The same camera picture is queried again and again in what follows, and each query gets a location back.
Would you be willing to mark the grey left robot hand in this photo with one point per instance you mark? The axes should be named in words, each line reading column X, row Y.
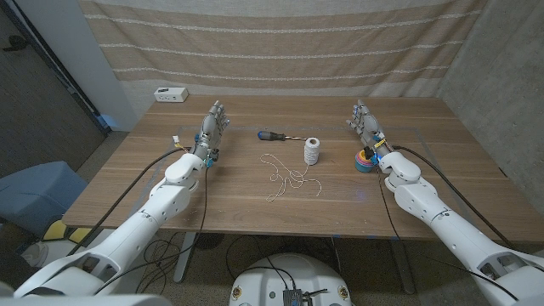
column 210, row 129

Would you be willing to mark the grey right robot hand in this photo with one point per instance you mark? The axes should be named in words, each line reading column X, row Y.
column 369, row 127

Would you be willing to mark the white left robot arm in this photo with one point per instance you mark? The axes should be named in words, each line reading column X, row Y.
column 166, row 204

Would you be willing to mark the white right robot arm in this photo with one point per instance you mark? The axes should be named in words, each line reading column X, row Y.
column 429, row 204

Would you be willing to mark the colourful stacked cups toy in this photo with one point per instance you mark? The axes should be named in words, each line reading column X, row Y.
column 362, row 165

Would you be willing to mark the white power strip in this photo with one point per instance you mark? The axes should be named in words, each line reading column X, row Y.
column 171, row 94

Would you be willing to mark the beige striped cloth backdrop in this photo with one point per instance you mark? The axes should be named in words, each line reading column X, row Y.
column 276, row 42

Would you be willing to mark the grey table leg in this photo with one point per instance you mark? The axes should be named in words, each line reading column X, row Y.
column 401, row 263
column 185, row 255

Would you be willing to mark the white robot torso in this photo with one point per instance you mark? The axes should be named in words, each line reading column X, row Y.
column 289, row 276

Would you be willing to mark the yellow floor object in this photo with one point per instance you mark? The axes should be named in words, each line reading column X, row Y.
column 57, row 230

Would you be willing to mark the blue upholstered chair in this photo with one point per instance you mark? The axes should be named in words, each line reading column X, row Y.
column 34, row 191

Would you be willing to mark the black door frame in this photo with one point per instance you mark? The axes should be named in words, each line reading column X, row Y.
column 55, row 68

